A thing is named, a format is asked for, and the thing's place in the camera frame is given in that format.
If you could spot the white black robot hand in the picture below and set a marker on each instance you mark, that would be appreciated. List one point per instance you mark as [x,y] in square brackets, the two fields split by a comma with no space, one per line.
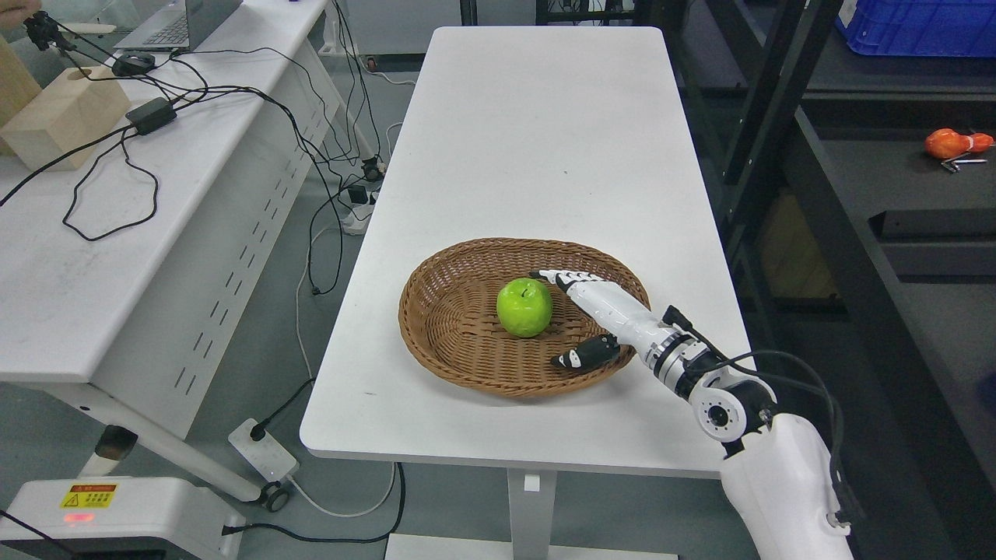
[615,311]

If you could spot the green apple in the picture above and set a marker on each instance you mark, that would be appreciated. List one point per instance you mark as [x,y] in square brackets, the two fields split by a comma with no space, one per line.
[524,307]

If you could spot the black metal shelf rack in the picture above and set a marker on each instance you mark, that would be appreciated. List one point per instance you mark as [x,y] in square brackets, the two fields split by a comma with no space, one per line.
[856,249]

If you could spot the orange toy on shelf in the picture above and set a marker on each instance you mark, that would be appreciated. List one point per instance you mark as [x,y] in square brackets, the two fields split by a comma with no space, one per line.
[946,143]

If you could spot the brown wicker basket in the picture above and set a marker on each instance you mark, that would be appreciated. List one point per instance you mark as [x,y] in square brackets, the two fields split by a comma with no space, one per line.
[449,323]

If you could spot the white centre table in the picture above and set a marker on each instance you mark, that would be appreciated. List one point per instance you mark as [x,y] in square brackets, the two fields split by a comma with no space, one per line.
[568,133]

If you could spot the blue storage bin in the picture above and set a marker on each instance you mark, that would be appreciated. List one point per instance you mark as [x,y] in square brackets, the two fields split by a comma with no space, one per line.
[952,29]

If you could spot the white power strip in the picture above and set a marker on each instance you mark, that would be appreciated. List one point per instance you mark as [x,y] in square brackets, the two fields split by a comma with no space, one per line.
[266,455]

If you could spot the white left desk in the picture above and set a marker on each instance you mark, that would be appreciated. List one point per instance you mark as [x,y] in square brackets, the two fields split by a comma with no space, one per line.
[124,281]

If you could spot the black power adapter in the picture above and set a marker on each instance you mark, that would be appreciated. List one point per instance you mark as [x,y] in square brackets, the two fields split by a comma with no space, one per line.
[151,115]

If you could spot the white floor machine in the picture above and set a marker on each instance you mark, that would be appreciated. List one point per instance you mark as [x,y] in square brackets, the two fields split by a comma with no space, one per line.
[120,517]

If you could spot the silver laptop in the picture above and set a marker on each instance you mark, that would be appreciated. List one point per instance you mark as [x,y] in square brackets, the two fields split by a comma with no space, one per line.
[179,25]

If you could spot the black computer mouse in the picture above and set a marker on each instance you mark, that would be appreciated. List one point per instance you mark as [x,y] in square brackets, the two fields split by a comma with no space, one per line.
[132,64]

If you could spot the wooden block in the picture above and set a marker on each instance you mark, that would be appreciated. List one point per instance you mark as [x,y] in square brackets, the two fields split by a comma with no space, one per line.
[79,106]

